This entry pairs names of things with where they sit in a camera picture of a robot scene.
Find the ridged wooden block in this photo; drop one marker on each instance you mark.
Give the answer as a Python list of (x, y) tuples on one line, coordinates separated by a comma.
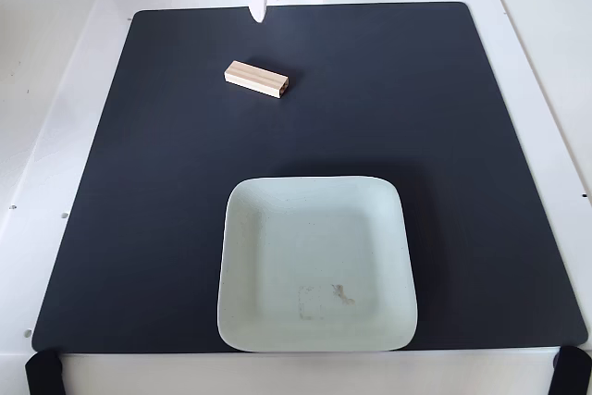
[(256, 79)]

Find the white square plate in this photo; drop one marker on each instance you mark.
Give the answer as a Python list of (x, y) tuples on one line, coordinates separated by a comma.
[(319, 247)]

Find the dark grey rubber mat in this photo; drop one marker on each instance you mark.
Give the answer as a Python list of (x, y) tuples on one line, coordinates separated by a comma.
[(185, 182)]

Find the black table clamp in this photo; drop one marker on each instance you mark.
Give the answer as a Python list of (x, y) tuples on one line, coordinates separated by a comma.
[(573, 372), (45, 374)]

